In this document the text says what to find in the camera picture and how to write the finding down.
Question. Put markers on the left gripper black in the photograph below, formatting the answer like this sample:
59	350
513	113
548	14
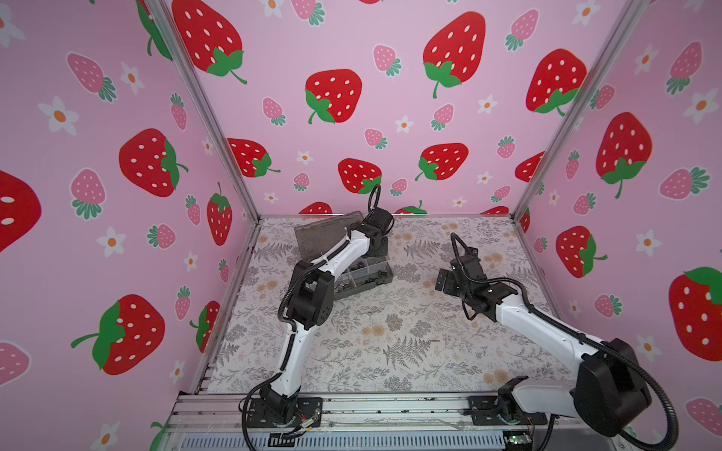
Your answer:
384	248

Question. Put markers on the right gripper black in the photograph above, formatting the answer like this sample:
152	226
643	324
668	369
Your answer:
447	279

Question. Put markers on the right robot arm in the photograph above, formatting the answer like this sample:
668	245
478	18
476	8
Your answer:
610	389

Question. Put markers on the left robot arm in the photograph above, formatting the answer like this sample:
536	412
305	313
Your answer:
309	301

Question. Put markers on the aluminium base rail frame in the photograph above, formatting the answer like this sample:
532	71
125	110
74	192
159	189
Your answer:
405	421

